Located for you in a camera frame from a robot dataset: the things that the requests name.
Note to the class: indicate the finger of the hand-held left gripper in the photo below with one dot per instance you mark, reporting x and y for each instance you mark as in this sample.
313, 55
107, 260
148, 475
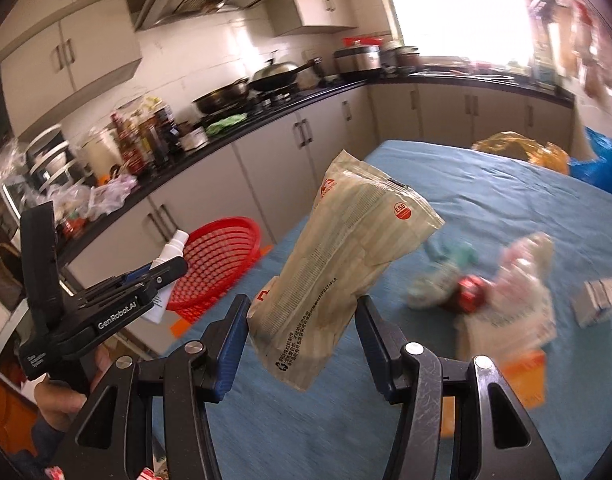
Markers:
135, 275
168, 269

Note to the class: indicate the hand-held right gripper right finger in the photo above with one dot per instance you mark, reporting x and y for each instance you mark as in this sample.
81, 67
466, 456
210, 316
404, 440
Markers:
373, 360

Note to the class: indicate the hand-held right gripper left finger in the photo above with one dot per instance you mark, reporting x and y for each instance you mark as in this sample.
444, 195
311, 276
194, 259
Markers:
230, 355

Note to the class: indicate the white spray bottle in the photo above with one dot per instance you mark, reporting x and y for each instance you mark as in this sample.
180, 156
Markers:
174, 245

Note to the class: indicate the red plastic basket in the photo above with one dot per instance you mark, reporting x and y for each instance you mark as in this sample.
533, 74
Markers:
220, 260

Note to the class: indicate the beige printed plastic packet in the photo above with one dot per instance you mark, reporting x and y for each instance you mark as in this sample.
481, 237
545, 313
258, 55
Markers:
346, 260

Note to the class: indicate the red drink can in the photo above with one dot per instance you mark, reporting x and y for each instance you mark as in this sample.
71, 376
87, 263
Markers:
473, 290

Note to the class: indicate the orange packet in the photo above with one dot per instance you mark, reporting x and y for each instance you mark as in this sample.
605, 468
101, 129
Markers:
526, 375

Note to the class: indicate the clear plastic wrapper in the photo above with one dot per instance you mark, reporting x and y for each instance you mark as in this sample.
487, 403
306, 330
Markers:
521, 280

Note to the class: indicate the white medicine box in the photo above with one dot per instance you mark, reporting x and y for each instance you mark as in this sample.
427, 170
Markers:
598, 300

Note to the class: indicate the person's left hand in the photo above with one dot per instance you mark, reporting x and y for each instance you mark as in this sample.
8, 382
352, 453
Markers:
60, 405

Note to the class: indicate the brown patterned bag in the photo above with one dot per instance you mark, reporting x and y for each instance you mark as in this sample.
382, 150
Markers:
0, 270

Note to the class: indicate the crumpled clear plastic bags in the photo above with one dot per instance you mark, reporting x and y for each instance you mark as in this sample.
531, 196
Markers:
100, 195

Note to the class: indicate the white rice cooker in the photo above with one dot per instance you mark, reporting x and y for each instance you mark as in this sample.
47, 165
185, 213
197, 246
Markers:
98, 150

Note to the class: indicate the small white box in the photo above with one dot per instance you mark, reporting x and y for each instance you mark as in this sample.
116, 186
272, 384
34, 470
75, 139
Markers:
193, 140

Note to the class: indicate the row of sauce bottles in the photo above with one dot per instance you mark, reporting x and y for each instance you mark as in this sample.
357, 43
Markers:
145, 132

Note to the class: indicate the white dish rack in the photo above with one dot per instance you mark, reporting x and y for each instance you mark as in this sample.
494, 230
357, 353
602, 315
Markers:
48, 160

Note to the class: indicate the green cloth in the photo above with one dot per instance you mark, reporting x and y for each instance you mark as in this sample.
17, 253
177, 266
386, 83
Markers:
225, 124

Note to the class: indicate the beige base cabinet run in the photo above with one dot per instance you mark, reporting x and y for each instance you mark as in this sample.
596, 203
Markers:
286, 145

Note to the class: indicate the black open wok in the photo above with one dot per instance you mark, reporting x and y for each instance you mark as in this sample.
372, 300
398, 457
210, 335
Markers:
220, 95

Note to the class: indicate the gas stove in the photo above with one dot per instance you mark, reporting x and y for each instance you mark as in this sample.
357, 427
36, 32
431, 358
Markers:
266, 100

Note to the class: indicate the black kitchen countertop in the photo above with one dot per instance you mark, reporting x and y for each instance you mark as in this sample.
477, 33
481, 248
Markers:
286, 107

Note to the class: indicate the wok with steel lid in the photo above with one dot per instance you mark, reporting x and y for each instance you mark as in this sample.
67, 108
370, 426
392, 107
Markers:
281, 72

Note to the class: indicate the yellow plastic bag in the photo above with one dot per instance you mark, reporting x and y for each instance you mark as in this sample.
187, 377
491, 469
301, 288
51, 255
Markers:
526, 150

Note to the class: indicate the steel pressure cooker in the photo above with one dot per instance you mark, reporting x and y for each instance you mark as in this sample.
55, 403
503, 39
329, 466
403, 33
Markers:
357, 59

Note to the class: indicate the red lid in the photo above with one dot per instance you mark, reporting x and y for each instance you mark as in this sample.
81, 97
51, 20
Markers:
361, 40

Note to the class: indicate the blue plastic bag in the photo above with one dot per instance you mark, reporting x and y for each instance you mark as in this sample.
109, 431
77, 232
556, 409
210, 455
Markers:
601, 160

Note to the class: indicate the dark cooking pot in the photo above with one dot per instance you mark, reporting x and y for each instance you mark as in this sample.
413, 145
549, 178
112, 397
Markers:
401, 57

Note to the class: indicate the white green container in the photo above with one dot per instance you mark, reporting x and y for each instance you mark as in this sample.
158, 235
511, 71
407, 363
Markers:
543, 70

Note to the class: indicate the kitchen window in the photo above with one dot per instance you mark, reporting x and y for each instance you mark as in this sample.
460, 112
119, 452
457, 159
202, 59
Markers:
456, 5

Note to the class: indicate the large beige wall cabinet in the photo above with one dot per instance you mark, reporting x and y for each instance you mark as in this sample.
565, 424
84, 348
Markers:
85, 50

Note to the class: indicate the small beige wall cabinet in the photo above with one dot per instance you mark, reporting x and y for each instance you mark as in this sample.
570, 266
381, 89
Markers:
321, 7

